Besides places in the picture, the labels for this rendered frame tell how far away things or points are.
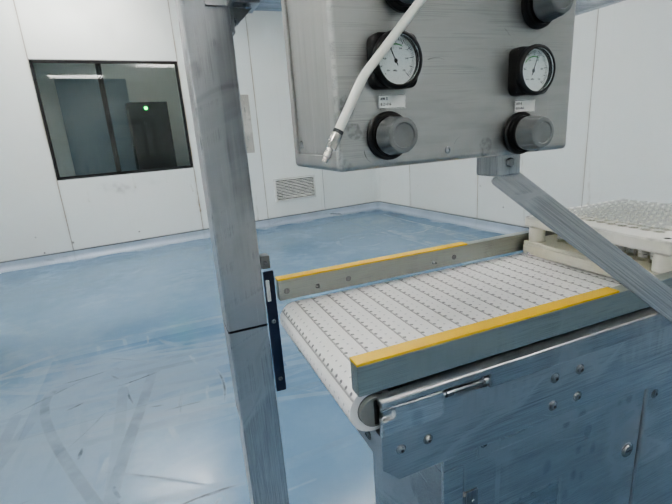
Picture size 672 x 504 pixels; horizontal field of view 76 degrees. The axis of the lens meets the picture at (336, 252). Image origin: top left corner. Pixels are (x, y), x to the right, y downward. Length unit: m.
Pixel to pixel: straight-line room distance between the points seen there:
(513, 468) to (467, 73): 0.52
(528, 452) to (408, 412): 0.28
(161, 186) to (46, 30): 1.78
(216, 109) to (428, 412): 0.44
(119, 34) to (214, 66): 4.87
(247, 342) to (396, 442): 0.30
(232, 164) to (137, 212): 4.80
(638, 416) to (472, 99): 0.63
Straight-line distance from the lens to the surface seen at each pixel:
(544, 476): 0.76
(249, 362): 0.69
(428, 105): 0.34
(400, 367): 0.42
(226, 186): 0.61
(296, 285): 0.64
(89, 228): 5.39
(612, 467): 0.88
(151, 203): 5.39
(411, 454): 0.49
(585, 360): 0.61
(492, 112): 0.38
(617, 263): 0.50
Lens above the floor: 1.12
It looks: 15 degrees down
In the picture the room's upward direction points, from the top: 4 degrees counter-clockwise
